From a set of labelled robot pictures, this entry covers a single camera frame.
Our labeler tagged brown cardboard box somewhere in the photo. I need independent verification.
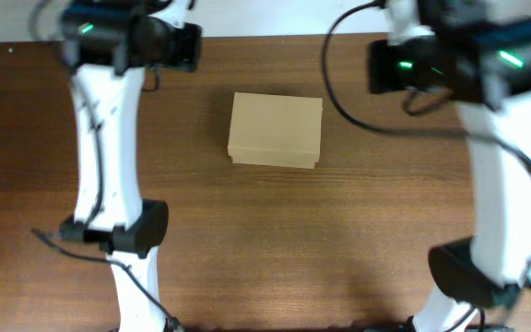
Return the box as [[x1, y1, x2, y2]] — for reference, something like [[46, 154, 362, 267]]
[[228, 92, 323, 169]]

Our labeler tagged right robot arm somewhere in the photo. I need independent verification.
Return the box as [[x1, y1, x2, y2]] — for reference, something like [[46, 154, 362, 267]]
[[381, 1, 531, 331]]

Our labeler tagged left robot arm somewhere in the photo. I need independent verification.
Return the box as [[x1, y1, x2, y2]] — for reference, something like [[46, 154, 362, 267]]
[[59, 0, 202, 331]]

